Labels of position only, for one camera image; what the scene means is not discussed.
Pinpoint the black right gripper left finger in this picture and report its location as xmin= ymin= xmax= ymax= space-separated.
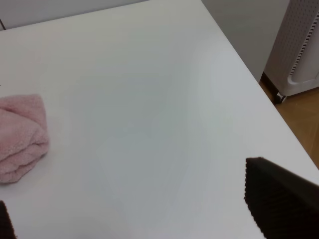
xmin=0 ymin=201 xmax=17 ymax=239

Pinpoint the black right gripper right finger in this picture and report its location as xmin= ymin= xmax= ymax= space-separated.
xmin=244 ymin=157 xmax=319 ymax=239

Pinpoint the pink rolled towel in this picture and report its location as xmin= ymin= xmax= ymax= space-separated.
xmin=0 ymin=94 xmax=49 ymax=184

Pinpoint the white perforated air purifier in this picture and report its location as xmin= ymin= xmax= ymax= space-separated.
xmin=264 ymin=0 xmax=319 ymax=104

